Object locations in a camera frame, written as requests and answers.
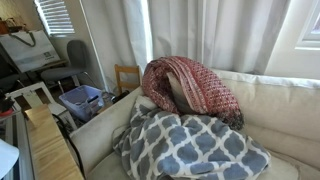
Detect maroon patterned fabric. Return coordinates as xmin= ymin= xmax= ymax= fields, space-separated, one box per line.
xmin=141 ymin=55 xmax=246 ymax=131

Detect cream sofa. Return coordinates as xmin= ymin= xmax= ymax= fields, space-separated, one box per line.
xmin=69 ymin=68 xmax=320 ymax=180

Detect cream pillow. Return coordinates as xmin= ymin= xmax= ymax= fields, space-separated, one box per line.
xmin=166 ymin=71 xmax=198 ymax=115

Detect small wooden chair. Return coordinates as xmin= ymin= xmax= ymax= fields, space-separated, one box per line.
xmin=114 ymin=63 xmax=143 ymax=96

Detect blue white patterned blanket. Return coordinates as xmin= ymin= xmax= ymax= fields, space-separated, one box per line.
xmin=112 ymin=94 xmax=272 ymax=180

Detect white curtain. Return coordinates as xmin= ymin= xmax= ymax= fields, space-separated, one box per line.
xmin=80 ymin=0 xmax=292 ymax=92

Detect blue plastic basket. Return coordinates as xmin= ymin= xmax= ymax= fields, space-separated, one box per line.
xmin=58 ymin=84 xmax=106 ymax=123

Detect gray office chair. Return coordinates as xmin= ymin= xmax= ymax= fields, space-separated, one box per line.
xmin=39 ymin=39 xmax=98 ymax=94

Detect light wooden plank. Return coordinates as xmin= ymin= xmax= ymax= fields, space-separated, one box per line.
xmin=23 ymin=103 xmax=85 ymax=180

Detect white window blinds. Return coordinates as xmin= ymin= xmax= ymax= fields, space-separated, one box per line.
xmin=33 ymin=0 xmax=76 ymax=38

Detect white tote bag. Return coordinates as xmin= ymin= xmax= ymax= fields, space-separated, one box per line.
xmin=0 ymin=29 xmax=62 ymax=74

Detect white rounded object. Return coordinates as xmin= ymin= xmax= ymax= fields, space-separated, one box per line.
xmin=0 ymin=138 xmax=20 ymax=180

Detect black floor cable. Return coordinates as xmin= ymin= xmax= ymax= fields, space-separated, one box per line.
xmin=51 ymin=113 xmax=87 ymax=178

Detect white wooden frame table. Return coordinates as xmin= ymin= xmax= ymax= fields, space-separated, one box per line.
xmin=5 ymin=81 xmax=78 ymax=134

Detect white window frame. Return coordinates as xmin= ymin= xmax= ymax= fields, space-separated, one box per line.
xmin=294 ymin=0 xmax=320 ymax=51

